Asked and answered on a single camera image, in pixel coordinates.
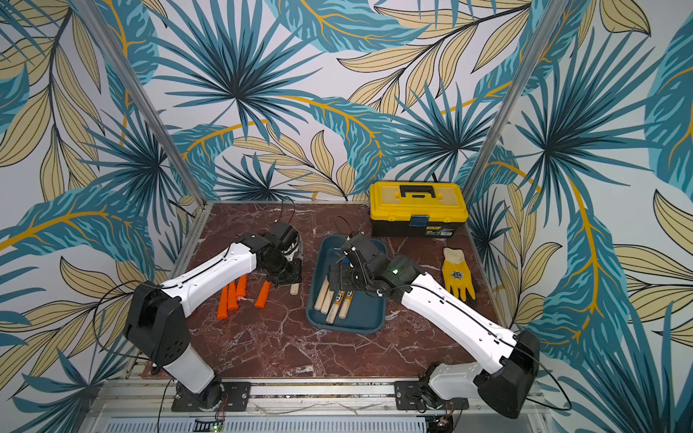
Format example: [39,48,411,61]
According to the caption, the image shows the left aluminium corner post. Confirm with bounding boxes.
[73,0,207,207]

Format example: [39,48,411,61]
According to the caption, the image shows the front aluminium rail frame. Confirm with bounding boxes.
[80,377,557,432]

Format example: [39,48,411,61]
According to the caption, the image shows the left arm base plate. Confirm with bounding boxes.
[171,381,251,413]

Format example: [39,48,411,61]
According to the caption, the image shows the yellow work glove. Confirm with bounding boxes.
[441,247,476,302]

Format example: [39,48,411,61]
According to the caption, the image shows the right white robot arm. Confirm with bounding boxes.
[339,233,540,419]

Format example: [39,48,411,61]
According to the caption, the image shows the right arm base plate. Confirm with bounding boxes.
[393,381,469,413]

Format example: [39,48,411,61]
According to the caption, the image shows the wooden sickle labelled handle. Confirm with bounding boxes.
[339,290,355,319]

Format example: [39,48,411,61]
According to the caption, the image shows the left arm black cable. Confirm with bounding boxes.
[91,278,158,361]

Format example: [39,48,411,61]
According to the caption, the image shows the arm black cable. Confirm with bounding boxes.
[91,278,158,361]
[524,334,573,411]

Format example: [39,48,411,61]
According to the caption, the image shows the yellow black toolbox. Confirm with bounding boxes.
[369,181,469,238]

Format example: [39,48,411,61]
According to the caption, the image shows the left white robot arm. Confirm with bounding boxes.
[124,222,302,399]

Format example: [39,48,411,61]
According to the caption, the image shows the right aluminium corner post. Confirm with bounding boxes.
[463,0,568,200]

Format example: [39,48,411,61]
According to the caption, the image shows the wooden sickle yellow label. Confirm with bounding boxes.
[326,290,346,324]

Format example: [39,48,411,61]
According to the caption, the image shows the wooden handle sickle plain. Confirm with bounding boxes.
[290,240,303,296]

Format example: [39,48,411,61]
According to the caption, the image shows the blue blade wooden sickle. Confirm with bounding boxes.
[321,286,335,315]

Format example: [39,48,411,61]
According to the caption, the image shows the aluminium corner post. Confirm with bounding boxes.
[73,0,207,207]
[463,0,568,200]

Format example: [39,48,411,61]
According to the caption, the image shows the orange handle sickle far left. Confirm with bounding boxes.
[217,286,228,320]

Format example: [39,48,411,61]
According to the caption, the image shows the teal plastic tray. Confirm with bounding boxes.
[306,235,386,335]

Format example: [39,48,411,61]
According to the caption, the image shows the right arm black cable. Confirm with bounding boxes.
[524,334,573,411]

